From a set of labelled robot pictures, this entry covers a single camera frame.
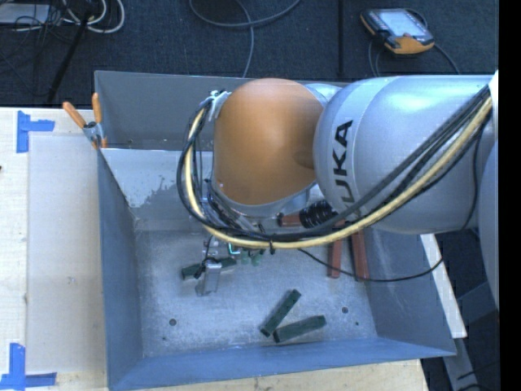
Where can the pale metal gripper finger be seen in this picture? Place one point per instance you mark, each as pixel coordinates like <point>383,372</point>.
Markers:
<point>214,277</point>
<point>202,286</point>

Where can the dark green block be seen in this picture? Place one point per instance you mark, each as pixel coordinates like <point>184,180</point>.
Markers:
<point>281,311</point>
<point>300,328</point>
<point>190,270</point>

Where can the grey metal bin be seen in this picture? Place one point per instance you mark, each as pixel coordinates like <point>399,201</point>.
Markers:
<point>228,312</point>

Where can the pale flat board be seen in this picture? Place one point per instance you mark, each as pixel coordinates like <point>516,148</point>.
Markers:
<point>65,238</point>

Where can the black cylinder on white bracket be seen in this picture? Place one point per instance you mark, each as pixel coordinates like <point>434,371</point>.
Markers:
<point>316,214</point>

